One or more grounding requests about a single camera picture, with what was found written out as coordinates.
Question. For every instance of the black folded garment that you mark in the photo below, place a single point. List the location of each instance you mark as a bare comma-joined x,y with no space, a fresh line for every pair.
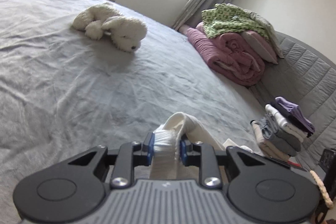
290,119

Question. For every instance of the white folded garment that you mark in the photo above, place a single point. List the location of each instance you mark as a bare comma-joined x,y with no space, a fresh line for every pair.
285,125

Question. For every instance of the pink rolled quilt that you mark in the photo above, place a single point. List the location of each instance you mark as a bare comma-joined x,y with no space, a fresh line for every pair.
228,54

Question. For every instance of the white knit garment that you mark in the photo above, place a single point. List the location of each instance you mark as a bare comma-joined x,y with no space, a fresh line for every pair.
166,163

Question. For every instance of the beige folded garment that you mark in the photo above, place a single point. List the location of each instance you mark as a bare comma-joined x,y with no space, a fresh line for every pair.
266,146

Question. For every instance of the blue-grey folded sweater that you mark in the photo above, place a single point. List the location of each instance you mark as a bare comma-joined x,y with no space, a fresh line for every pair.
268,126

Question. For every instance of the grey quilted headboard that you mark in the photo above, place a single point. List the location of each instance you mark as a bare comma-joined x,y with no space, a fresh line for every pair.
306,77

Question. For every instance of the dark grey folded sweater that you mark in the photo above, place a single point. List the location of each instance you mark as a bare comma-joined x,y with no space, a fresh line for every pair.
286,143

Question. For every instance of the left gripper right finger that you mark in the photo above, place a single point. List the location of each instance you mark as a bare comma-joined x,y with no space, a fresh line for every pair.
217,167

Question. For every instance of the grey bed sheet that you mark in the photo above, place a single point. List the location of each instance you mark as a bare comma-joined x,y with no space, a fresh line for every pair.
63,93

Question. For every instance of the grey pillow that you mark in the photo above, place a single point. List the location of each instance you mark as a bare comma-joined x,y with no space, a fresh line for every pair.
264,41

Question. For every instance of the white plush dog toy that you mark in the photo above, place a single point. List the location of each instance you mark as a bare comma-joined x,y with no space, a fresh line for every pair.
100,20

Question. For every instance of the lavender folded garment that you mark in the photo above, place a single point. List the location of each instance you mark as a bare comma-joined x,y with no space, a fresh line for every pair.
293,110

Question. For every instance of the orange book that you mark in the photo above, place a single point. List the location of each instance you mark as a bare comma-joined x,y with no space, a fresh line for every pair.
292,161

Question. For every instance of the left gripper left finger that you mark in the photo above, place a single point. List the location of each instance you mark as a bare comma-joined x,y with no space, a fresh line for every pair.
98,160

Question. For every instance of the green patterned cloth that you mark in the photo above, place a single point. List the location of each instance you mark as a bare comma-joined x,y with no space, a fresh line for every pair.
225,18

